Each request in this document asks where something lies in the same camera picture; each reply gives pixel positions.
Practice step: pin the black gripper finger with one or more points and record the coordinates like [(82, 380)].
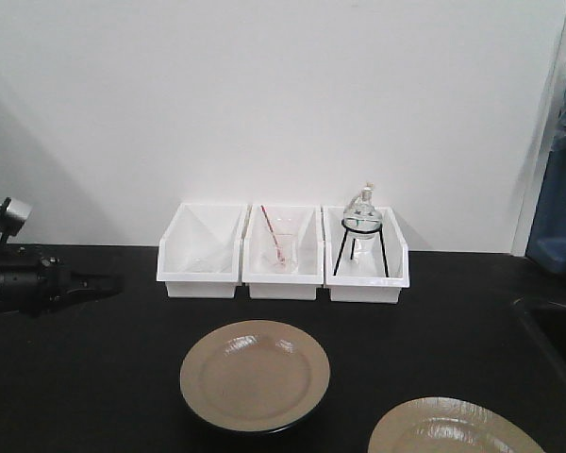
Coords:
[(85, 280), (91, 293)]

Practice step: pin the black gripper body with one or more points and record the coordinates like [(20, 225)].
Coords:
[(33, 286)]

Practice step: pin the tan plate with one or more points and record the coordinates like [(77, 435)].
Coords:
[(446, 424), (254, 376)]

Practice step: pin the white bin left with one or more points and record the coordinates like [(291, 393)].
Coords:
[(199, 254)]

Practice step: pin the white bin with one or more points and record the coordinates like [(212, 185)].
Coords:
[(306, 223), (199, 254), (363, 280)]

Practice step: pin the white bin middle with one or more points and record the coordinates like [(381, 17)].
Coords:
[(306, 223)]

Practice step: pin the clear glass beaker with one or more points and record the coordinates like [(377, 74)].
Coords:
[(289, 243)]

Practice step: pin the round glass flask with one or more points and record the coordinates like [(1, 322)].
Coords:
[(360, 216)]

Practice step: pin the white bin right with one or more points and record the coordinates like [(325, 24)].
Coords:
[(363, 280)]

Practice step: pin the black tripod stand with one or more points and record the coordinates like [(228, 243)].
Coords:
[(358, 245)]

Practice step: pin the blue pegboard drying rack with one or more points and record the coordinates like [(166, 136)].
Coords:
[(547, 241)]

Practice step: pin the black sink basin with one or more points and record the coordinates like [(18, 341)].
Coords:
[(545, 322)]

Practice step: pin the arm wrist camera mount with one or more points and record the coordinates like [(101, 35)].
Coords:
[(13, 215)]

